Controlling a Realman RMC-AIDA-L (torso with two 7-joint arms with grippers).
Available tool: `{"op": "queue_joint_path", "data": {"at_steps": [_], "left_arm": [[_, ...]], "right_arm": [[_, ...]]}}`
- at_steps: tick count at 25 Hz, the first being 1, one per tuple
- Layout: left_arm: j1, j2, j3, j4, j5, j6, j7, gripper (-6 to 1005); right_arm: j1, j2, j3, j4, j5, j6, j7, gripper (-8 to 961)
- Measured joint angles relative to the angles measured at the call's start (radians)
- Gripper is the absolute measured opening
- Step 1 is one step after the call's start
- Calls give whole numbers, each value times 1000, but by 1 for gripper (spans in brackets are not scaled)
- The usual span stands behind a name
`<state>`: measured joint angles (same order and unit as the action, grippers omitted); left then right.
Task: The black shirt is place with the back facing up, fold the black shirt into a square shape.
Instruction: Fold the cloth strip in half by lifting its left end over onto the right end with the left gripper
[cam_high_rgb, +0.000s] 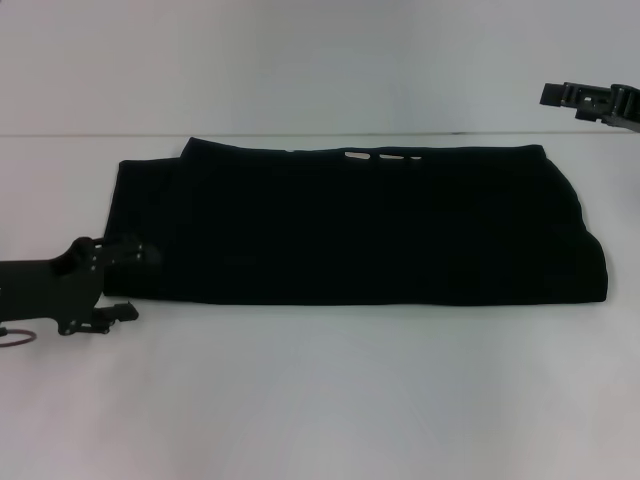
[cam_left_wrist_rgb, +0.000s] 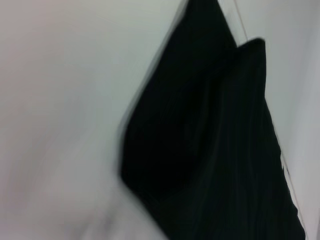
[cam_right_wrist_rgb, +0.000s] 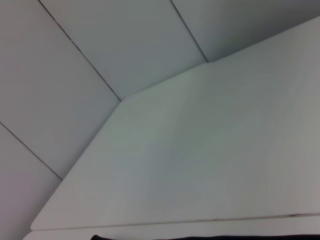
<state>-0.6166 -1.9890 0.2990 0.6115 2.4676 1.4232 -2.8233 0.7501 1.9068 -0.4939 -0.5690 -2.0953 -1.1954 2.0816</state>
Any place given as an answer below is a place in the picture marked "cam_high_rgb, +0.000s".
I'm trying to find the black shirt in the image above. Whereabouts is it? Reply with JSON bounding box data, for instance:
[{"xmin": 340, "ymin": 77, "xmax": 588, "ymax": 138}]
[{"xmin": 102, "ymin": 136, "xmax": 610, "ymax": 307}]

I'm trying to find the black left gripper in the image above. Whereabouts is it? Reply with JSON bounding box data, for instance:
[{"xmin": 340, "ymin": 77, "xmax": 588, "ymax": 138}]
[{"xmin": 0, "ymin": 233, "xmax": 164, "ymax": 337}]

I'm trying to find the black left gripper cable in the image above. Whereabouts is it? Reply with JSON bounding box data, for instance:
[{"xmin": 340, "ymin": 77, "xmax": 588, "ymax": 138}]
[{"xmin": 0, "ymin": 326, "xmax": 38, "ymax": 350}]

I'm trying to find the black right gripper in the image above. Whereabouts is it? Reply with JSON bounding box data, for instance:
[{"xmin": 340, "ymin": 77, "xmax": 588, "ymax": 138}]
[{"xmin": 539, "ymin": 81, "xmax": 640, "ymax": 134}]

